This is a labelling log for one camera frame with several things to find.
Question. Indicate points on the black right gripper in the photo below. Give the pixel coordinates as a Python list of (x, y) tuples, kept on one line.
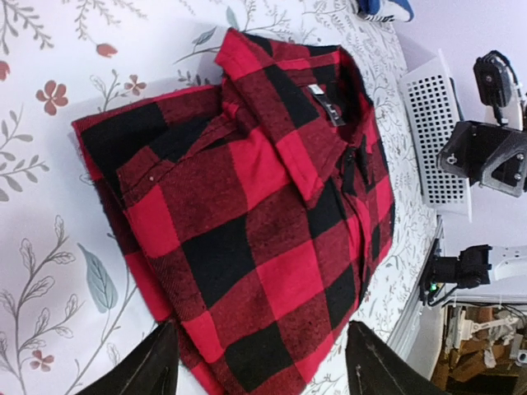
[(491, 154)]

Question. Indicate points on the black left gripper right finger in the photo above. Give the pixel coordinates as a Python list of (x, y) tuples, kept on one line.
[(374, 368)]

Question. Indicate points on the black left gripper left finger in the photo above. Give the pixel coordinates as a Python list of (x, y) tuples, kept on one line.
[(151, 368)]

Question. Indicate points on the red black plaid shirt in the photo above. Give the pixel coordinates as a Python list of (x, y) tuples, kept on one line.
[(253, 212)]

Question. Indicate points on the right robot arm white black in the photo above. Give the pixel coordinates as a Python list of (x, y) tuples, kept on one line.
[(506, 261)]

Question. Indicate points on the white plastic laundry basket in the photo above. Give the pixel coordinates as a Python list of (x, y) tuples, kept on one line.
[(430, 102)]

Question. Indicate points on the floral patterned table cloth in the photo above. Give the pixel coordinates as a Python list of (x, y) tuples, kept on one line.
[(70, 310)]

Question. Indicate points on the folded navy blue shirt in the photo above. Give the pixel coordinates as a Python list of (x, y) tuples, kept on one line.
[(385, 10)]

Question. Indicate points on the aluminium front rail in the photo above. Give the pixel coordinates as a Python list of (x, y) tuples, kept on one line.
[(416, 296)]

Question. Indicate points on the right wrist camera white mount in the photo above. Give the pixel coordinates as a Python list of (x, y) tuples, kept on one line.
[(500, 91)]

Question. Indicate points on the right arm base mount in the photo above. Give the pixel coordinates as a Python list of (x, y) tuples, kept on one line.
[(442, 275)]

